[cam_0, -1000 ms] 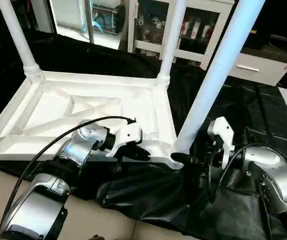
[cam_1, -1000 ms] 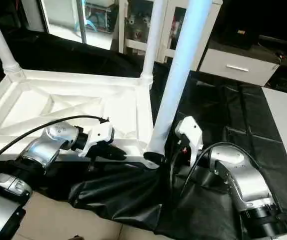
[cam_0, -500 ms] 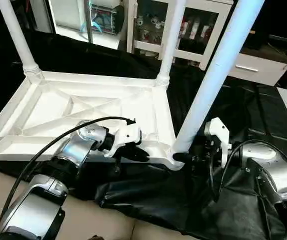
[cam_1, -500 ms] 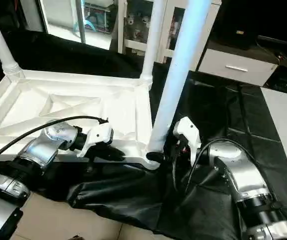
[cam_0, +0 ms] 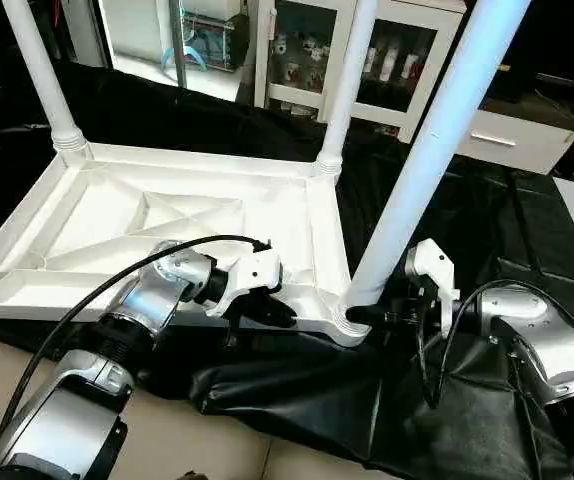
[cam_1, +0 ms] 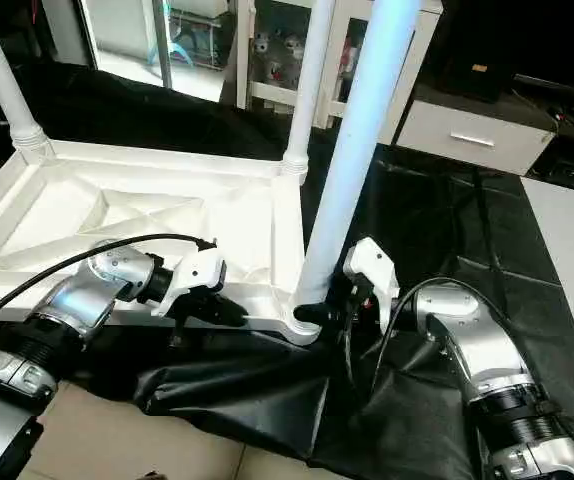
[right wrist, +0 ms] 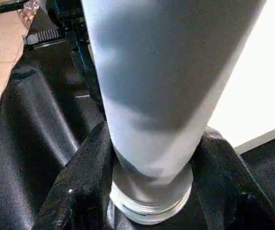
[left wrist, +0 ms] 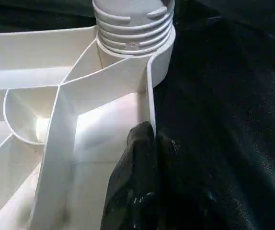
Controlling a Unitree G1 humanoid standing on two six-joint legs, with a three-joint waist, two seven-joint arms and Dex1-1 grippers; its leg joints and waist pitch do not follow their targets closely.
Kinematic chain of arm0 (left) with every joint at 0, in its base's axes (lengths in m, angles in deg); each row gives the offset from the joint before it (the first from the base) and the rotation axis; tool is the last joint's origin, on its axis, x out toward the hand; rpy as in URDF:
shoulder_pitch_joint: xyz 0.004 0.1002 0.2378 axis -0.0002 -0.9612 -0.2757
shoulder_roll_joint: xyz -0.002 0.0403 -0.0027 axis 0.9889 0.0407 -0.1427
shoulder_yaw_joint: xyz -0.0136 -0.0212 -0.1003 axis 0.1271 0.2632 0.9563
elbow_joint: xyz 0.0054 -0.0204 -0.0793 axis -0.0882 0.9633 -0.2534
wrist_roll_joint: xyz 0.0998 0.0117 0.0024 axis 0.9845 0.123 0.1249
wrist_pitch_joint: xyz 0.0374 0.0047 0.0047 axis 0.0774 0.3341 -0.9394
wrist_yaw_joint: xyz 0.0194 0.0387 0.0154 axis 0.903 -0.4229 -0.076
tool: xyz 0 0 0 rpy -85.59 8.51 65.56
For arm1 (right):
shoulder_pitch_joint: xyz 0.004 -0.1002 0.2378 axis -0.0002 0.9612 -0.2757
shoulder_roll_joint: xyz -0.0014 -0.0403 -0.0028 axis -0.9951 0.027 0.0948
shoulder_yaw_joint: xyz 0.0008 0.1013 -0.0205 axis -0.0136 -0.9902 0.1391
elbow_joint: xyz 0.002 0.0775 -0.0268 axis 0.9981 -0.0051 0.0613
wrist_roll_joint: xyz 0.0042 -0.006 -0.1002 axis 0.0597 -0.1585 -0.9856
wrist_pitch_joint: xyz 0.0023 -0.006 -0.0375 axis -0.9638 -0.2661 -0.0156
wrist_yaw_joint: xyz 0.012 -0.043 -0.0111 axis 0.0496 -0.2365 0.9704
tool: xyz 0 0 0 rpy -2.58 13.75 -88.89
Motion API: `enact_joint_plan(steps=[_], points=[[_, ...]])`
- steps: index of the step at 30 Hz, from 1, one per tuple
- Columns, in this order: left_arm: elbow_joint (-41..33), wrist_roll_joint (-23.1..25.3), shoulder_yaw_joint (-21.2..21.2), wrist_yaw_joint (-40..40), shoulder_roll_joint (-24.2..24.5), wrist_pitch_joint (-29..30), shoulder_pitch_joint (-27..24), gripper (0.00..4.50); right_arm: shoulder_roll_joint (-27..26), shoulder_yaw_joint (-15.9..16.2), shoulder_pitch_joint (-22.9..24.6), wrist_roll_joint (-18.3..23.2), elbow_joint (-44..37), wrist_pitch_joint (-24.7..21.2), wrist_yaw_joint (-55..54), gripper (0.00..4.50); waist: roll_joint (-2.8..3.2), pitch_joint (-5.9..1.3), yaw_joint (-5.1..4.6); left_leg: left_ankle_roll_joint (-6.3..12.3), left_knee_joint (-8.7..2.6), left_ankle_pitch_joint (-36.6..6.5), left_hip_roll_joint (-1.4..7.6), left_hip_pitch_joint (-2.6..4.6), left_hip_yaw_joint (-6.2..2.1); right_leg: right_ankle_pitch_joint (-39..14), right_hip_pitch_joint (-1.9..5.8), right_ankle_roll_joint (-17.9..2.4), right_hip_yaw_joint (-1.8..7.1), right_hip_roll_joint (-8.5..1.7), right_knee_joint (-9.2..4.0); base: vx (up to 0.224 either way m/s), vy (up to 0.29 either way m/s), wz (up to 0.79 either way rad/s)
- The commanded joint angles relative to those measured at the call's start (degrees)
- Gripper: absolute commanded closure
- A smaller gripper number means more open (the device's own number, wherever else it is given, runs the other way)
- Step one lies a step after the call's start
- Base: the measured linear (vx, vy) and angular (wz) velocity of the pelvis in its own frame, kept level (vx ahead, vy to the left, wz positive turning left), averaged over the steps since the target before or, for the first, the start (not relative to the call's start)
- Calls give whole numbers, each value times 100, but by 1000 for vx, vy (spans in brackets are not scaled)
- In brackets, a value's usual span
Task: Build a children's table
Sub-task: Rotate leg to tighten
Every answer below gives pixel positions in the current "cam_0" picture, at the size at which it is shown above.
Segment black equipment box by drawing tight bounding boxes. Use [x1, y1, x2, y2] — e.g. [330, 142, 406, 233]
[477, 0, 568, 99]

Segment white glass door cabinet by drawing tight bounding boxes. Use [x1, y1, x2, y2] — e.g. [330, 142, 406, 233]
[255, 0, 466, 143]

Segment white plastic table top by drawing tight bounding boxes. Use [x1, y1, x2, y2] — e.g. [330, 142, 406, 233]
[0, 140, 372, 347]

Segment black work surface mat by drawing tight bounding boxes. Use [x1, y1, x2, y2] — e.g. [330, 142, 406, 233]
[0, 55, 574, 480]

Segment colourful background box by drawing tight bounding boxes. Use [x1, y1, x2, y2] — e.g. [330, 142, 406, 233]
[162, 0, 250, 73]

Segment white drawer unit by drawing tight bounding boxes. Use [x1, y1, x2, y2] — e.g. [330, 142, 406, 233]
[457, 108, 574, 175]

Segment black vertical pole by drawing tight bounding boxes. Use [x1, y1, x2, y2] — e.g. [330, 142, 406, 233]
[87, 0, 118, 67]

